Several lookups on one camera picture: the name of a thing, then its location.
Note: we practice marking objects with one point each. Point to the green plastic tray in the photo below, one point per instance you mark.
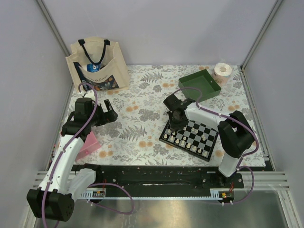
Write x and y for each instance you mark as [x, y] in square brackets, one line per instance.
[202, 81]

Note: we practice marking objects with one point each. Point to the toilet paper roll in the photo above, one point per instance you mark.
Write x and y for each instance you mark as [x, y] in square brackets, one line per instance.
[221, 73]

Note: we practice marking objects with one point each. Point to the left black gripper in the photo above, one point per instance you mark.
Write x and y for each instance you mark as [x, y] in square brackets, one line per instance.
[109, 116]

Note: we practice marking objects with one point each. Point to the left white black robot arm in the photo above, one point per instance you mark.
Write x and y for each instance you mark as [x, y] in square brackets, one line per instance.
[56, 195]

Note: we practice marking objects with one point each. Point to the cream canvas tote bag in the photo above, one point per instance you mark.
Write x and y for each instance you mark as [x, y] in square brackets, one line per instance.
[99, 62]

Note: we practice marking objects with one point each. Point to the black white chess board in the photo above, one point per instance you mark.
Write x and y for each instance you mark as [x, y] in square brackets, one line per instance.
[192, 134]

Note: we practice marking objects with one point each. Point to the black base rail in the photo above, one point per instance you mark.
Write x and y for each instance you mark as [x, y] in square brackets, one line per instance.
[162, 181]

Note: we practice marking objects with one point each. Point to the floral table mat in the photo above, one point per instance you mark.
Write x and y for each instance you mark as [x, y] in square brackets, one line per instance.
[133, 139]

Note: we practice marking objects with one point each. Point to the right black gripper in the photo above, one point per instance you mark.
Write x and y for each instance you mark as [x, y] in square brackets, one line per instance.
[173, 126]

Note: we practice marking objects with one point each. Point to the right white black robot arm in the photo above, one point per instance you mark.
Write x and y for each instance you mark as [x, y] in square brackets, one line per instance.
[235, 133]

